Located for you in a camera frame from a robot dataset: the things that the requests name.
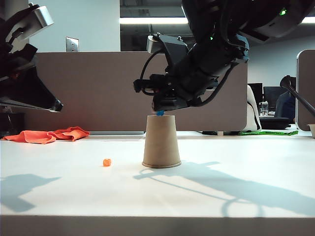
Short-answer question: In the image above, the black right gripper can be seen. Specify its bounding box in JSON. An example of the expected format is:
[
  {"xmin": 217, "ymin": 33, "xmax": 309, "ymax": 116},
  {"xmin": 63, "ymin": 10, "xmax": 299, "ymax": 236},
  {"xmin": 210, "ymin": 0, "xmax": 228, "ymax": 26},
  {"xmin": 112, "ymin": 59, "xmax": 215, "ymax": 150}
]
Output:
[{"xmin": 133, "ymin": 63, "xmax": 219, "ymax": 113}]

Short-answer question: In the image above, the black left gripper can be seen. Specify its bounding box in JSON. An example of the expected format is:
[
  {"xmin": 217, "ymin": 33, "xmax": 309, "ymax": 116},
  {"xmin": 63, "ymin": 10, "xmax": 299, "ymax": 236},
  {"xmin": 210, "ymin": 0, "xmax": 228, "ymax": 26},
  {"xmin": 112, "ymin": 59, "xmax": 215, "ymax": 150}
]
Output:
[{"xmin": 0, "ymin": 44, "xmax": 64, "ymax": 113}]

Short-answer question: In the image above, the brown paper cup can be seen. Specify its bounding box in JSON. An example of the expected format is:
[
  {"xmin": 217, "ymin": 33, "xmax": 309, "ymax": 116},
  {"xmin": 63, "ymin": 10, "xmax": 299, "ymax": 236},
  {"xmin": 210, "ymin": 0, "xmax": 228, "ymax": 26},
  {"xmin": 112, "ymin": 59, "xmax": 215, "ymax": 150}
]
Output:
[{"xmin": 141, "ymin": 115, "xmax": 182, "ymax": 169}]

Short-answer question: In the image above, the orange cloth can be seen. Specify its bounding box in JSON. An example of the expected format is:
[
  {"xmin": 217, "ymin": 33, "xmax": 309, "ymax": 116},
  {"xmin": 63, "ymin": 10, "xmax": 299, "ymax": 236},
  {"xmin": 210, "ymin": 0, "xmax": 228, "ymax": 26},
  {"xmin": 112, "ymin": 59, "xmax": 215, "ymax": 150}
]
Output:
[{"xmin": 1, "ymin": 126, "xmax": 91, "ymax": 145}]

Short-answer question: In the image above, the wide grey desk partition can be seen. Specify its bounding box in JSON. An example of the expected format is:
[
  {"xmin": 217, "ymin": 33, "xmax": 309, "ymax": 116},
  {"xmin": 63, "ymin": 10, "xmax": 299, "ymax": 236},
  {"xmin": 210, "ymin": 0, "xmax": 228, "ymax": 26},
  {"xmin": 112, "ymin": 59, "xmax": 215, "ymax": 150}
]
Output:
[{"xmin": 24, "ymin": 50, "xmax": 249, "ymax": 133}]

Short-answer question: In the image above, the black computer monitor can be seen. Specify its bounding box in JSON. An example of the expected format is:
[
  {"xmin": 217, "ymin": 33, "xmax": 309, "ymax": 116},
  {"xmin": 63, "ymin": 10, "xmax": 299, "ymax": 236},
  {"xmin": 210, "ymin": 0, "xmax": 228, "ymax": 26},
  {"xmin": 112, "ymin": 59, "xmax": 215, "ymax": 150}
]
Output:
[
  {"xmin": 248, "ymin": 83, "xmax": 263, "ymax": 103},
  {"xmin": 263, "ymin": 86, "xmax": 286, "ymax": 104}
]

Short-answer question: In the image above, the long ceiling light strip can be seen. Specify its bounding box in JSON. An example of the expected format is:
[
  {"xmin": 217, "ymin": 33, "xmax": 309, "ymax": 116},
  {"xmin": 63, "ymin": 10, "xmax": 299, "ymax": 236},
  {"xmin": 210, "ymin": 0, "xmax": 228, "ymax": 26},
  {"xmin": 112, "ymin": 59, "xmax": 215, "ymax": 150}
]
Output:
[{"xmin": 119, "ymin": 16, "xmax": 315, "ymax": 25}]

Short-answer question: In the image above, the clear water bottle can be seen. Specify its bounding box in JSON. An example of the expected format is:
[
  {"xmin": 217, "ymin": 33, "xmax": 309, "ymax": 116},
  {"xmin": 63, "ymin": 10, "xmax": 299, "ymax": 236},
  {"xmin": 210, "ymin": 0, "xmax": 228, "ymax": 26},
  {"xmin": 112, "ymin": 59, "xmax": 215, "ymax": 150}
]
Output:
[{"xmin": 259, "ymin": 101, "xmax": 269, "ymax": 117}]

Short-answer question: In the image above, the green tape strip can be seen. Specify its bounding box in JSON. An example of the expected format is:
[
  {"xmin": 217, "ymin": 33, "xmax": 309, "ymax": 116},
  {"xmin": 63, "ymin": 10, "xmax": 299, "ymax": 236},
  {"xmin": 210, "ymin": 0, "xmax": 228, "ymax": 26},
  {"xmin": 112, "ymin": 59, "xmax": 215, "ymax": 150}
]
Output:
[{"xmin": 240, "ymin": 130, "xmax": 299, "ymax": 136}]

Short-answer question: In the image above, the person in dark blue shirt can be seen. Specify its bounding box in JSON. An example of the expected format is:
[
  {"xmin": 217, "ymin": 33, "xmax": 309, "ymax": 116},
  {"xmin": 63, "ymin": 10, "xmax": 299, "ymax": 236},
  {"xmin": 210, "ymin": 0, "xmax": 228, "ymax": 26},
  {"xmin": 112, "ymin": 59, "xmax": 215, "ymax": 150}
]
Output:
[{"xmin": 272, "ymin": 75, "xmax": 297, "ymax": 124}]

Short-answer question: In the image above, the black diagonal pole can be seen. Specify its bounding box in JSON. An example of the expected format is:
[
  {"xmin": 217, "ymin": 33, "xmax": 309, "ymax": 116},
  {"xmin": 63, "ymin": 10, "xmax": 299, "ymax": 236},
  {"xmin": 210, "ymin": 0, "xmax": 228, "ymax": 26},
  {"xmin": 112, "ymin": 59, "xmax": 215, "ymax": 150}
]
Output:
[{"xmin": 280, "ymin": 75, "xmax": 315, "ymax": 113}]

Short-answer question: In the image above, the grey partition with white edge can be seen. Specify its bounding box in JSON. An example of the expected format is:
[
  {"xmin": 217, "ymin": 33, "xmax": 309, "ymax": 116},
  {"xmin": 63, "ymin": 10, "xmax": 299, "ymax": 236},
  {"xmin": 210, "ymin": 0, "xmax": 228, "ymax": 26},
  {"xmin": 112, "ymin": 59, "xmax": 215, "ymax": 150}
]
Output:
[{"xmin": 296, "ymin": 49, "xmax": 315, "ymax": 132}]

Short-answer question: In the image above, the black camera cable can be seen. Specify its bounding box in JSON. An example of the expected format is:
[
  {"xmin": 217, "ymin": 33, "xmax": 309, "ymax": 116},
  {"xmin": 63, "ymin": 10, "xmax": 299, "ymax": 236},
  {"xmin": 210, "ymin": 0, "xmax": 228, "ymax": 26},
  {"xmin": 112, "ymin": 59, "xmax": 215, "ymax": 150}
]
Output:
[{"xmin": 139, "ymin": 50, "xmax": 166, "ymax": 96}]

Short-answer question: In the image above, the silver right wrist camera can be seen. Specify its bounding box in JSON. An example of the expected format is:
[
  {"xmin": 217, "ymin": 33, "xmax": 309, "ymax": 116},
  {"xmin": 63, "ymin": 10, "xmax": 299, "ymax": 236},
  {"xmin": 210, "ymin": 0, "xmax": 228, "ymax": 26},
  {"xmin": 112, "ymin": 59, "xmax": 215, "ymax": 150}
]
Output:
[{"xmin": 147, "ymin": 32, "xmax": 195, "ymax": 72}]

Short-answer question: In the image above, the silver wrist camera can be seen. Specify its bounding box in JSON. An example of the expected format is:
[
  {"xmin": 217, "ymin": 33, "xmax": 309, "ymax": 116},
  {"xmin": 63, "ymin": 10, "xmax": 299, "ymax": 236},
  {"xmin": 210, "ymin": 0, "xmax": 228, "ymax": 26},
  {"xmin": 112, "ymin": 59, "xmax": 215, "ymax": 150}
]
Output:
[
  {"xmin": 147, "ymin": 32, "xmax": 195, "ymax": 72},
  {"xmin": 4, "ymin": 3, "xmax": 55, "ymax": 42}
]

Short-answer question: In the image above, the metal wall plate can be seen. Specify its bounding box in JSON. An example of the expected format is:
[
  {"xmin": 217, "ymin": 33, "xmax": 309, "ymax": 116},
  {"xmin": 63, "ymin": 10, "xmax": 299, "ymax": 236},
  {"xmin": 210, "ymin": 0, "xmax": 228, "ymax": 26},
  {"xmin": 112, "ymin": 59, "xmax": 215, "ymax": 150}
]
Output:
[{"xmin": 65, "ymin": 36, "xmax": 80, "ymax": 53}]

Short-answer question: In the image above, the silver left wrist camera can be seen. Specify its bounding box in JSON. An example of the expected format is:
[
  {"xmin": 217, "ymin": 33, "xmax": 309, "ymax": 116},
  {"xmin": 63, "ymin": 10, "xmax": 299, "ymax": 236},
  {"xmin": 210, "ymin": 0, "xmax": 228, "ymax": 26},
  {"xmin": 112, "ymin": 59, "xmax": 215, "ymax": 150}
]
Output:
[{"xmin": 4, "ymin": 3, "xmax": 55, "ymax": 42}]

